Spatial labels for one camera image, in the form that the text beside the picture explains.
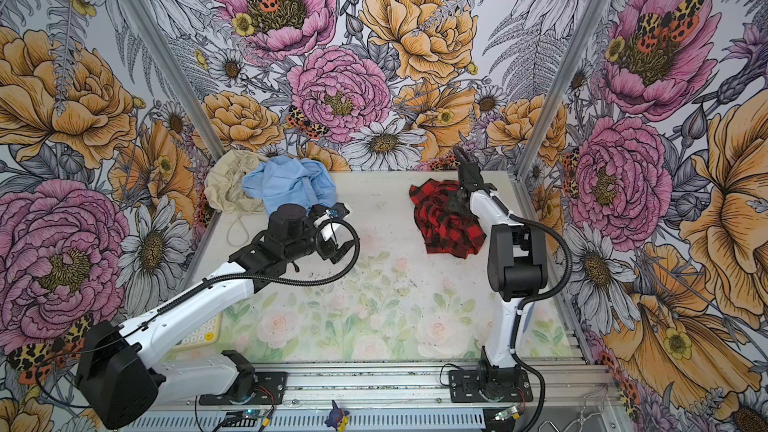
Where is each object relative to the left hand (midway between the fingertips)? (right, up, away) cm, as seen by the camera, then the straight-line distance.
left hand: (343, 231), depth 79 cm
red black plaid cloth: (+30, -1, +18) cm, 34 cm away
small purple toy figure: (+1, -40, -13) cm, 42 cm away
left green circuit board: (-20, -42, -8) cm, 47 cm away
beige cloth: (-50, +14, +34) cm, 62 cm away
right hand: (+36, +4, +21) cm, 42 cm away
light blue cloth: (-24, +15, +26) cm, 39 cm away
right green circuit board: (+40, -42, -8) cm, 58 cm away
